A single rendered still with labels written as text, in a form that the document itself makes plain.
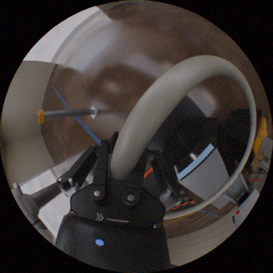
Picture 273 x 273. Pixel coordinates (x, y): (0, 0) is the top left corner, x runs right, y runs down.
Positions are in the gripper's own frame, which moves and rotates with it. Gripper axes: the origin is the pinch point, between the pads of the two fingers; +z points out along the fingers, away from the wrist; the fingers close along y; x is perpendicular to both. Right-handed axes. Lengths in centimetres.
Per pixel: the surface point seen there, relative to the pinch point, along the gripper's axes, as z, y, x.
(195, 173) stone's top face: 14, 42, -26
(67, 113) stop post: 81, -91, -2
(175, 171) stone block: 22.5, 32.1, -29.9
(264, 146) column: -21, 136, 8
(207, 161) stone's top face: 13, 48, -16
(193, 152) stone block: 22.4, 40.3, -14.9
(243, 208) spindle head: -33, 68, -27
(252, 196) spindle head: -32, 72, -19
